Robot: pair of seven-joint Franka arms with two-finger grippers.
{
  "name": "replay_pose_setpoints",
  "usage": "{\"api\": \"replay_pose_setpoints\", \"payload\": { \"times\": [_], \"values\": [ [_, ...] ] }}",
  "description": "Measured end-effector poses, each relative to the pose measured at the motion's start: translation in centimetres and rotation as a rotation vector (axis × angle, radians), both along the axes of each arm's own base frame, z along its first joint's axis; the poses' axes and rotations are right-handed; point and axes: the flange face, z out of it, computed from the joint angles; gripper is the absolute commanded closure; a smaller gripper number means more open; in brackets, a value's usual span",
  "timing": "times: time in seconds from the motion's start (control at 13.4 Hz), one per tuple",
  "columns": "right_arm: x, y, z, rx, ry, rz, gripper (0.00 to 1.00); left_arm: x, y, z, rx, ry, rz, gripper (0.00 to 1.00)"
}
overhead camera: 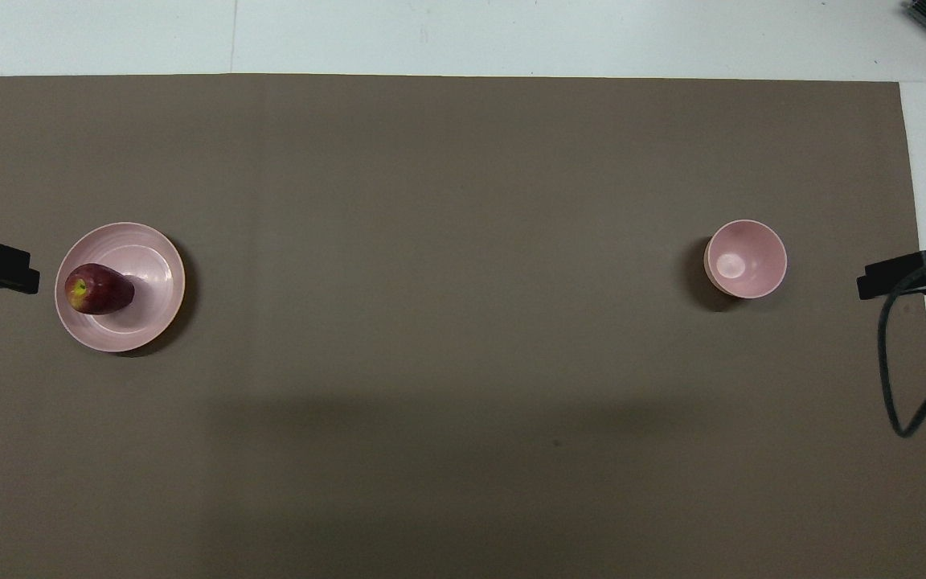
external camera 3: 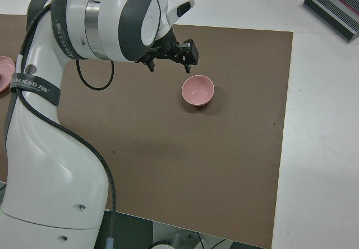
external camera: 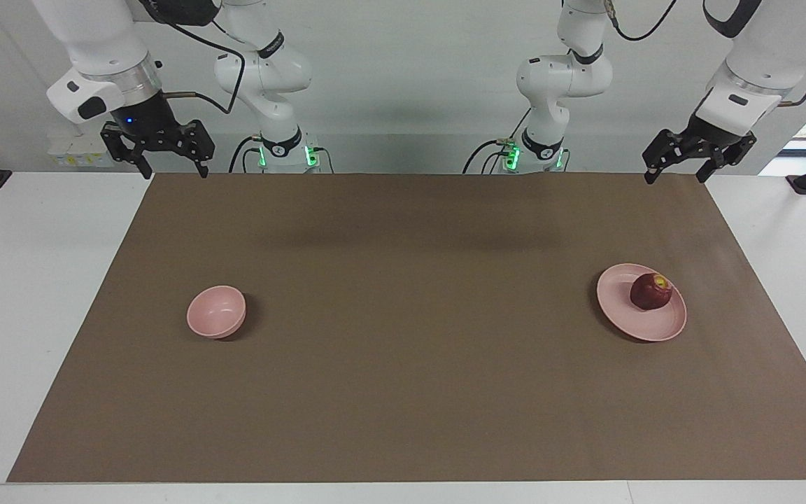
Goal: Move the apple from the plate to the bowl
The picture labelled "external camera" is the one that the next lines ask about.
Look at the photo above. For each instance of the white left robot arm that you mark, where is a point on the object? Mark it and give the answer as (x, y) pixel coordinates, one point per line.
(760, 49)

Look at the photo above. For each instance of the red apple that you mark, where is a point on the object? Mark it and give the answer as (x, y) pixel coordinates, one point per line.
(649, 294)

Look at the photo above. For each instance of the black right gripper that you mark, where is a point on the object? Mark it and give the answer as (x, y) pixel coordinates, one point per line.
(144, 119)

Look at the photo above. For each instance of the pink plate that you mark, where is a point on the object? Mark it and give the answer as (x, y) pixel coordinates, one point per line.
(644, 323)

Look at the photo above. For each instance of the brown table mat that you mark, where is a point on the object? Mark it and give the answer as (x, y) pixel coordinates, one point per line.
(403, 350)

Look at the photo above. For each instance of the pink bowl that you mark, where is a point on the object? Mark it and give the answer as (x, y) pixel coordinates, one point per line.
(215, 311)

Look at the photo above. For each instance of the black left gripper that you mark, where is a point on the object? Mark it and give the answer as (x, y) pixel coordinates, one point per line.
(707, 136)

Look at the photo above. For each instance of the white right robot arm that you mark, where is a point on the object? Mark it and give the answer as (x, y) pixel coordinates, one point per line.
(95, 35)

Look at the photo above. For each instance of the white wall socket box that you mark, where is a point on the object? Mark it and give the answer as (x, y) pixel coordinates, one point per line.
(71, 157)

